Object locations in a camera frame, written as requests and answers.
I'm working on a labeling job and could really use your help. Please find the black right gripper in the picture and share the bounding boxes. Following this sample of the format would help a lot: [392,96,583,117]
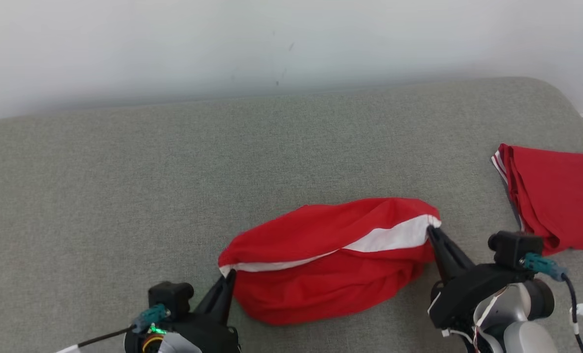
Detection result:
[426,226,533,331]

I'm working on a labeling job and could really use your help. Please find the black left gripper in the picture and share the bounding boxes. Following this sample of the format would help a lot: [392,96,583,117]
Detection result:
[124,269,242,353]

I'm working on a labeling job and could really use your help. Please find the red shorts with white stripe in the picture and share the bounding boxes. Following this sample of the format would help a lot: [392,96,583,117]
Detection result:
[218,197,442,326]

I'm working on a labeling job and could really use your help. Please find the red Bulls basketball jersey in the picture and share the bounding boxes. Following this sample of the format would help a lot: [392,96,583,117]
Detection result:
[491,143,583,256]

